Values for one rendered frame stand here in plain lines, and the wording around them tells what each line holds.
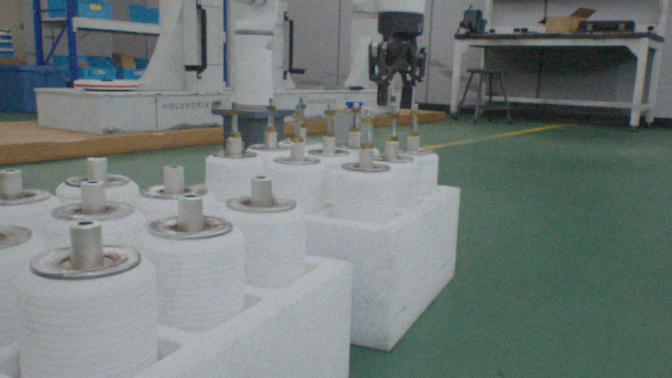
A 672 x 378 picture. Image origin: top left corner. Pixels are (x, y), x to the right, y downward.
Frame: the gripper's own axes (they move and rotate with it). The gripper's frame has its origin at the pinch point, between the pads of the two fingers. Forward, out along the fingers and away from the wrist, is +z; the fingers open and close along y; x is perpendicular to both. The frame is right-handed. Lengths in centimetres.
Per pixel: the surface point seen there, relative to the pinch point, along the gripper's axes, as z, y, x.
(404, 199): 15.7, -2.5, -4.5
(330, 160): 10.4, -7.0, 7.9
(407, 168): 10.5, -2.3, -4.6
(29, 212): 10, -59, 3
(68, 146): 32, 39, 191
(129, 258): 9, -62, -20
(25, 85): 17, 129, 436
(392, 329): 31.5, -16.1, -12.8
